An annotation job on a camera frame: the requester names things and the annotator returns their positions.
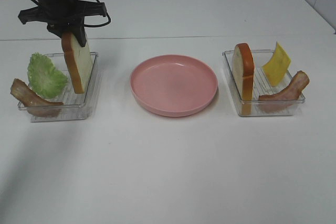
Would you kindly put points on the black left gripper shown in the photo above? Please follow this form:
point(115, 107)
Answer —
point(70, 13)

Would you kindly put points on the white bread slice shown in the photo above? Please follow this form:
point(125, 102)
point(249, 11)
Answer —
point(78, 60)

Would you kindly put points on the green lettuce leaf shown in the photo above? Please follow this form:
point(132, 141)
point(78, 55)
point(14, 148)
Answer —
point(44, 78)

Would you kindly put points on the brown bacon strip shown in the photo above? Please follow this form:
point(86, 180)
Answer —
point(29, 98)

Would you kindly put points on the pink bacon strip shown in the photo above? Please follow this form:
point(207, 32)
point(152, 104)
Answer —
point(286, 93)

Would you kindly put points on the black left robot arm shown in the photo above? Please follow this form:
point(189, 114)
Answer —
point(64, 16)

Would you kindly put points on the pink round plate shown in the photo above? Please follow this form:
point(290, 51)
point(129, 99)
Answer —
point(173, 85)

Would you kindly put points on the upright bread slice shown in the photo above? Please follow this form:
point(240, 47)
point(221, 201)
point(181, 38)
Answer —
point(243, 72)

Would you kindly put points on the clear plastic right tray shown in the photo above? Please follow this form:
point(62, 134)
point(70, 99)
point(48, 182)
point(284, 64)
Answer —
point(261, 86)

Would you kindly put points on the yellow cheese slice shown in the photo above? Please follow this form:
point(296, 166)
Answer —
point(277, 66)

